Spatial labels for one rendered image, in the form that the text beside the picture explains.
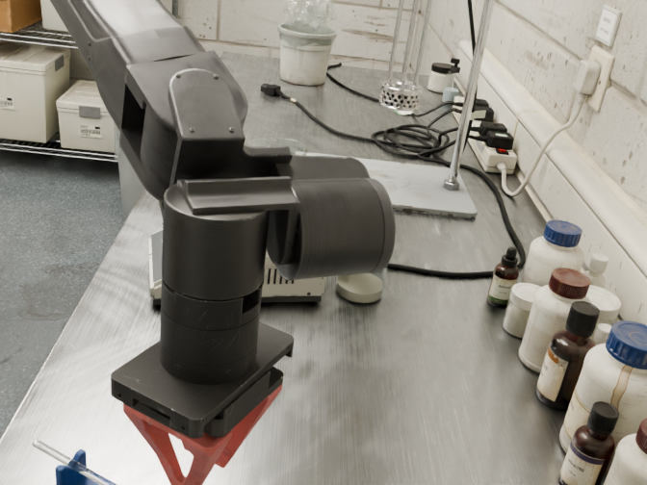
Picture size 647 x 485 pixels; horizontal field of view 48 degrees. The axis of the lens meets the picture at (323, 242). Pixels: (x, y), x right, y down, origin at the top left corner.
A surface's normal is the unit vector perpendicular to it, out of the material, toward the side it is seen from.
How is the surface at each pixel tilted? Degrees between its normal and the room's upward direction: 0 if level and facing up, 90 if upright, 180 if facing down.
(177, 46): 26
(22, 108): 92
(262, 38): 90
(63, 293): 0
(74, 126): 92
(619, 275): 90
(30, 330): 0
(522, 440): 0
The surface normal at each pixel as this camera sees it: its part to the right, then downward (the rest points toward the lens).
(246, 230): 0.61, 0.42
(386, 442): 0.11, -0.89
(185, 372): -0.29, 0.40
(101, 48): -0.81, 0.29
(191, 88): 0.28, -0.58
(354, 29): 0.00, 0.45
